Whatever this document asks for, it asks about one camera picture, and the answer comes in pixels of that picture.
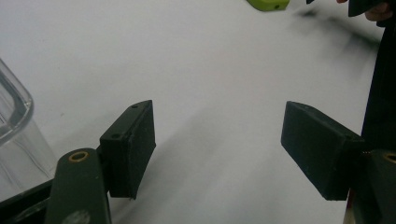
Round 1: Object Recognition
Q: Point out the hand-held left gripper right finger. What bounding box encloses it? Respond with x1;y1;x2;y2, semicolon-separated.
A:
280;100;366;202

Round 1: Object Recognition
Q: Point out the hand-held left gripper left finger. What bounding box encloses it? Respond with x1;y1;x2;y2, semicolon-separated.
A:
98;99;157;201

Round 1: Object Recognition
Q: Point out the green phone case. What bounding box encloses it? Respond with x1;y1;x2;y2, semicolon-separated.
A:
246;0;290;12

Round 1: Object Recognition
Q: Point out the clear plastic container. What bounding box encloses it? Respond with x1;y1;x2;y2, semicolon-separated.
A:
0;58;59;203

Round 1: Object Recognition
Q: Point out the white table cover sheet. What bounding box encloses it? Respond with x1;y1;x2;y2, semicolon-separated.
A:
0;0;396;224

